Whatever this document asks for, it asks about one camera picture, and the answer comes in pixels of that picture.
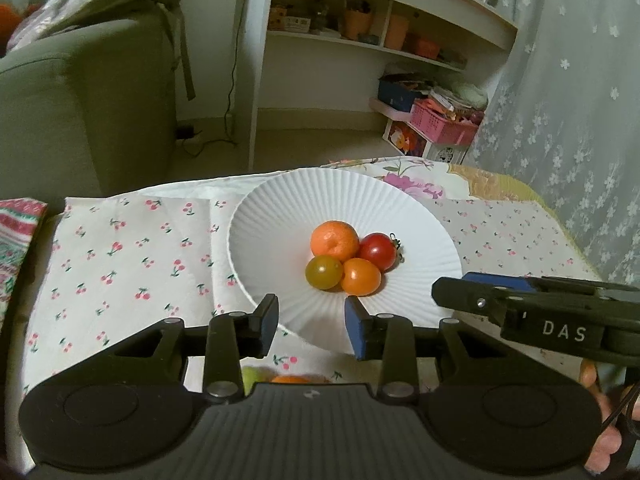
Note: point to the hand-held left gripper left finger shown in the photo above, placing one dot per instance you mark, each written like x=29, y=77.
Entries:
x=270, y=322

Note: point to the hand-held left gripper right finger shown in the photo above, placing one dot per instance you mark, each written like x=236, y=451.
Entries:
x=354, y=330

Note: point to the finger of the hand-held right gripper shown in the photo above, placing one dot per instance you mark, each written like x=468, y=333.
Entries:
x=465, y=296
x=492, y=280

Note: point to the mandarin orange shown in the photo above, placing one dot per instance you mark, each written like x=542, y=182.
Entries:
x=334, y=242
x=292, y=379

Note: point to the white ribbed plate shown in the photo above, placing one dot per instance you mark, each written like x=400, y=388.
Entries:
x=280, y=240

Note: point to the person's right hand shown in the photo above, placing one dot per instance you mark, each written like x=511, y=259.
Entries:
x=605, y=452

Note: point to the orange cherry tomato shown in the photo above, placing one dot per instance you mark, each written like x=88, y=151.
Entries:
x=361, y=277

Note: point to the green jujube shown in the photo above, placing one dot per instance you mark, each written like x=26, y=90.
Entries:
x=250, y=380

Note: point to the olive green cherry tomato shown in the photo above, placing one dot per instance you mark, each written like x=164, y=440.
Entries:
x=323, y=272

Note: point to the red cherry tomato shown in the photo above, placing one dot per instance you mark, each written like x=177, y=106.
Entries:
x=378, y=251

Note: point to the pink floral quilt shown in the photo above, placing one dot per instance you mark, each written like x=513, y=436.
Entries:
x=415, y=180

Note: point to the cherry print tablecloth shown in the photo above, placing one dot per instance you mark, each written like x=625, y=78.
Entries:
x=125, y=270

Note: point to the pink plastic basket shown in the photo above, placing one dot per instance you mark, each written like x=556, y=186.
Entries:
x=440, y=125

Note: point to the printed cardboard box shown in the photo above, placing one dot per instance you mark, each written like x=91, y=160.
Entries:
x=405, y=139

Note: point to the white floral sheer curtain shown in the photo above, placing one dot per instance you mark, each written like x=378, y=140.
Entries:
x=575, y=110

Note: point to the pile of papers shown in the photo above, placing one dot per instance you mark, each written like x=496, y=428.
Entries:
x=460, y=92

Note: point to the pale pink tray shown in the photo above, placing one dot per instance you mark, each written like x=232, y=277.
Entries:
x=387, y=107

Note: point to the blue storage box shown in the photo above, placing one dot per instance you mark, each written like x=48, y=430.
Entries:
x=400, y=91

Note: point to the orange red box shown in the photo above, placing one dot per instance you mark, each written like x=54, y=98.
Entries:
x=424, y=46

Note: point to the white bookshelf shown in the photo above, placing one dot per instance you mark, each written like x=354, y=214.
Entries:
x=260, y=60

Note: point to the red green striped cloth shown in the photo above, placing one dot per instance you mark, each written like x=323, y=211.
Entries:
x=17, y=240

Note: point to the orange pot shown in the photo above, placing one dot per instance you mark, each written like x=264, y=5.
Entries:
x=397, y=31
x=358, y=24

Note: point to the grey green sofa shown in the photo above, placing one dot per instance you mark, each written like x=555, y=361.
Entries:
x=75, y=110

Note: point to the small labelled box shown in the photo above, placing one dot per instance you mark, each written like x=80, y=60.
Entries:
x=290, y=19

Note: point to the orange plush item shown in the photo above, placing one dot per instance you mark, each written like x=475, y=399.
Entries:
x=9, y=17

